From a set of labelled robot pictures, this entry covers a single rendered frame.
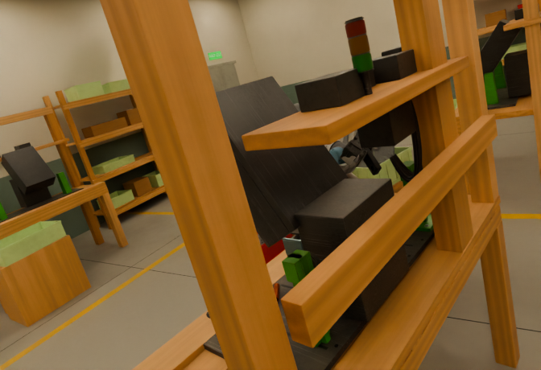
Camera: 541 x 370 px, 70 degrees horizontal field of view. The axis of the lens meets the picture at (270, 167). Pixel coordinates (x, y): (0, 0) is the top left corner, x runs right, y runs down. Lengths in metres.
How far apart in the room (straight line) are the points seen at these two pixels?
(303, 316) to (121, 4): 0.57
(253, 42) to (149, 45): 9.83
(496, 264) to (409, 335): 0.94
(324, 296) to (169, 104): 0.44
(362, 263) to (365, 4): 8.26
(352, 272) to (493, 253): 1.30
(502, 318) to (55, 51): 6.72
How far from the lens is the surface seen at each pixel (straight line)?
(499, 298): 2.18
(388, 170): 2.52
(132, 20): 0.59
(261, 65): 10.33
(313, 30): 9.45
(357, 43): 1.04
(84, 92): 6.60
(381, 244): 0.91
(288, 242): 1.52
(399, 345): 1.20
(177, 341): 1.44
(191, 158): 0.58
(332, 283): 0.77
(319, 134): 0.76
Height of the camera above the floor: 1.66
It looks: 13 degrees down
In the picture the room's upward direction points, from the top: 15 degrees counter-clockwise
